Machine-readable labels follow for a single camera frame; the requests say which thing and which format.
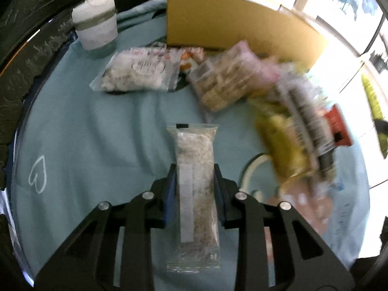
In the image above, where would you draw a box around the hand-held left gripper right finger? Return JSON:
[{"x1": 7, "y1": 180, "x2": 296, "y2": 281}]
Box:
[{"x1": 214, "y1": 164, "x2": 355, "y2": 291}]

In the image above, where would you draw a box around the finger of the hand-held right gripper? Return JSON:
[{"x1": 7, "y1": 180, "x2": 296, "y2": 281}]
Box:
[{"x1": 373, "y1": 118, "x2": 388, "y2": 160}]

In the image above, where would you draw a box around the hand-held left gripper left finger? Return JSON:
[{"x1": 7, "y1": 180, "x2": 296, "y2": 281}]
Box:
[{"x1": 33, "y1": 164, "x2": 179, "y2": 291}]

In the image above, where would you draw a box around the clear rice bar packet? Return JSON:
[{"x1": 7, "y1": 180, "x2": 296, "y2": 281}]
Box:
[{"x1": 166, "y1": 123, "x2": 221, "y2": 273}]

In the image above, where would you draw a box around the red snack packet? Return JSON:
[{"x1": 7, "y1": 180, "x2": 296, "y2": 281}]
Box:
[{"x1": 323, "y1": 103, "x2": 354, "y2": 147}]

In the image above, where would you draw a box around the yellow snack packet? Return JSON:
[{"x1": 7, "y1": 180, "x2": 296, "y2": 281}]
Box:
[{"x1": 253, "y1": 103, "x2": 316, "y2": 182}]

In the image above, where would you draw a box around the pink packet of yellow crackers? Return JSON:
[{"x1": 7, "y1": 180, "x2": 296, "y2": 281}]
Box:
[{"x1": 186, "y1": 41, "x2": 281, "y2": 113}]

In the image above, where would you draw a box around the yellow cardboard box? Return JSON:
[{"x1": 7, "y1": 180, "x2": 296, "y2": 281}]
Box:
[{"x1": 166, "y1": 0, "x2": 329, "y2": 67}]

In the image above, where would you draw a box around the light blue printed cloth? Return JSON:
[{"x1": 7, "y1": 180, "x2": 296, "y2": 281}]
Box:
[{"x1": 12, "y1": 0, "x2": 373, "y2": 291}]

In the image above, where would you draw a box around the clear packet of white candies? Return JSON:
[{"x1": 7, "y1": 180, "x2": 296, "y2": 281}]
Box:
[{"x1": 90, "y1": 47, "x2": 181, "y2": 93}]

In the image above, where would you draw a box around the small orange white snack packet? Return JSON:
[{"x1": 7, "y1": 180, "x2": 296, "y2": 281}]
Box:
[{"x1": 179, "y1": 48, "x2": 205, "y2": 73}]

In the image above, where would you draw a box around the white lidded cup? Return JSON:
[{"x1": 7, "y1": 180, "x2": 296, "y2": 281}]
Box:
[{"x1": 72, "y1": 0, "x2": 118, "y2": 59}]

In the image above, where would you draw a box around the dark carved wooden furniture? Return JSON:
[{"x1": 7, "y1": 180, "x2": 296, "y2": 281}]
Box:
[{"x1": 0, "y1": 0, "x2": 152, "y2": 188}]

